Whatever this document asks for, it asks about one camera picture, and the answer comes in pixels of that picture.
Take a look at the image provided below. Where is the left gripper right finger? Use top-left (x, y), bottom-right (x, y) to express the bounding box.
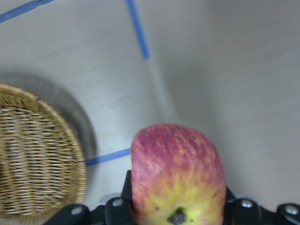
top-left (224, 188), bottom-right (300, 225)

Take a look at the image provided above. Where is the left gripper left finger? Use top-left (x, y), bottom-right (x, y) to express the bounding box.
top-left (48, 170), bottom-right (135, 225)

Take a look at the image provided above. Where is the red yellow apple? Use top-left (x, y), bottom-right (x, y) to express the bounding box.
top-left (131, 124), bottom-right (226, 225)

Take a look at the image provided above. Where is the woven wicker basket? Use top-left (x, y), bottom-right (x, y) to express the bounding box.
top-left (0, 84), bottom-right (85, 216)

